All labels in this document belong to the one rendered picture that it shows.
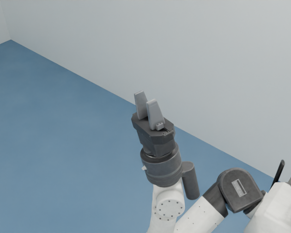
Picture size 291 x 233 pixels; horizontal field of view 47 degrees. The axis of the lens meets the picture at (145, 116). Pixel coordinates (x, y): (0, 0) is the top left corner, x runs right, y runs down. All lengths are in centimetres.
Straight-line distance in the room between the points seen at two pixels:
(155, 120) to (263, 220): 44
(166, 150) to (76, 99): 286
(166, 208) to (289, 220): 34
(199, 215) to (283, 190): 24
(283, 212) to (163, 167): 39
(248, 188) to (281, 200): 9
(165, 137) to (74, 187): 211
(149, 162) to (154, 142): 7
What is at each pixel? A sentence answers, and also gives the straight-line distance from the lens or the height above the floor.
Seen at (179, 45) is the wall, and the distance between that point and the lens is 269.
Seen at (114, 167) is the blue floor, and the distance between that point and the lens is 282.
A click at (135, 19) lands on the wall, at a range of 289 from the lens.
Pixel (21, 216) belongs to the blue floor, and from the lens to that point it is 269.
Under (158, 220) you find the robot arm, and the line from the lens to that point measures 88.
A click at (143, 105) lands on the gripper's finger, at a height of 169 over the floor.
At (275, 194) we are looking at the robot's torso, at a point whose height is 137.
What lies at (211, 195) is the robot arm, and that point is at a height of 133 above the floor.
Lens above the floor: 214
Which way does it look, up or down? 41 degrees down
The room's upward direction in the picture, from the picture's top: straight up
